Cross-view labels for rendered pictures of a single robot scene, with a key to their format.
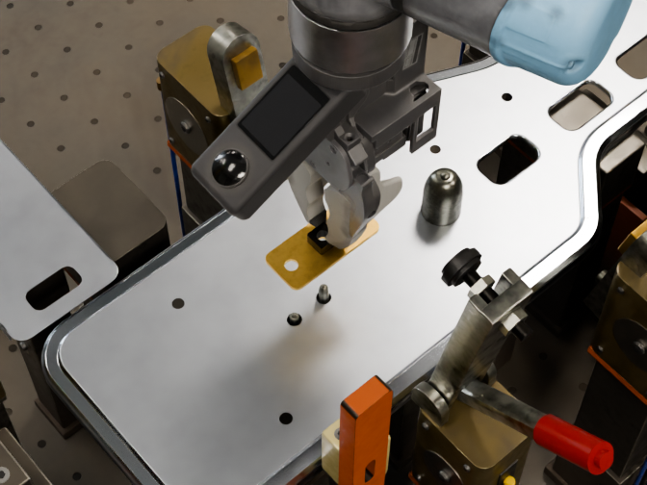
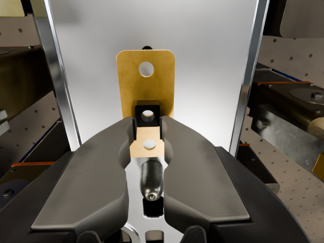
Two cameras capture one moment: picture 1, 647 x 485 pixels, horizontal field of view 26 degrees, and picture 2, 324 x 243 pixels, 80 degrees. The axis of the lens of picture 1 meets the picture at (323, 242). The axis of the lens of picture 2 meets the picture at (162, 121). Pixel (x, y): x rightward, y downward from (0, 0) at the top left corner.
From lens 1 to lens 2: 0.90 m
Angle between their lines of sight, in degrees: 22
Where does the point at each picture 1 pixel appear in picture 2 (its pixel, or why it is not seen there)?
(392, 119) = not seen: outside the picture
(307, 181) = (170, 172)
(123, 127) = (312, 79)
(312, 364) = (107, 36)
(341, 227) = (92, 150)
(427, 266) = not seen: hidden behind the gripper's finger
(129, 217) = (307, 13)
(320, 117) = not seen: outside the picture
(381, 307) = (117, 105)
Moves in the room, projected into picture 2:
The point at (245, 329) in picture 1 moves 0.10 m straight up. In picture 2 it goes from (165, 13) to (177, 7)
